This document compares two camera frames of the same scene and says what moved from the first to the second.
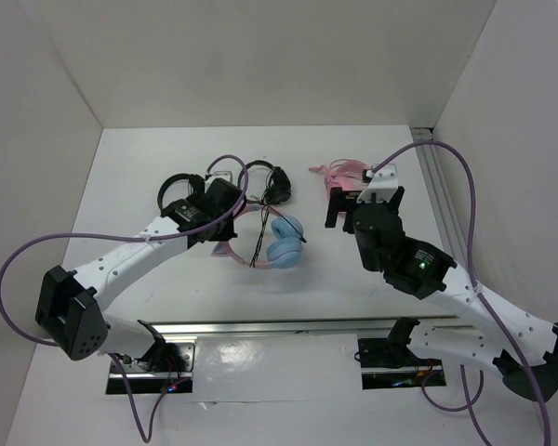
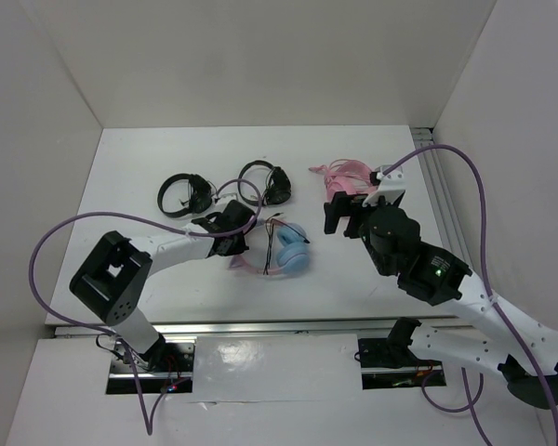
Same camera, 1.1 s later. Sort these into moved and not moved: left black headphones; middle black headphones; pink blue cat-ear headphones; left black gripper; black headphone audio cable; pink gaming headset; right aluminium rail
Moved: left black gripper; black headphone audio cable; pink blue cat-ear headphones
Not moved: left black headphones; middle black headphones; pink gaming headset; right aluminium rail
